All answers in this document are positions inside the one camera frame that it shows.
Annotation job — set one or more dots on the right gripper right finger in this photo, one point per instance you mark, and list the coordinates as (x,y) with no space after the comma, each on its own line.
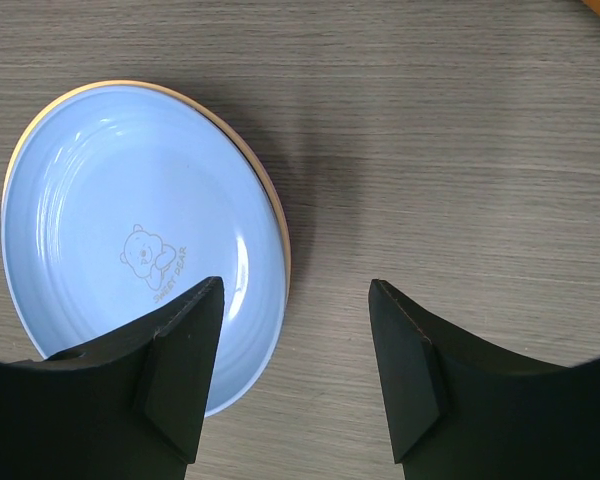
(460,407)

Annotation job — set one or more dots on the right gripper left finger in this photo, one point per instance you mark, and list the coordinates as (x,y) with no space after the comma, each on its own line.
(129,404)

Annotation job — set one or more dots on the blue plate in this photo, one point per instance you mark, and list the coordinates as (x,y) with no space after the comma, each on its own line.
(123,199)

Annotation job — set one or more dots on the yellow plate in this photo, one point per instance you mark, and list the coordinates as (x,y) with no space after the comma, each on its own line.
(241,144)

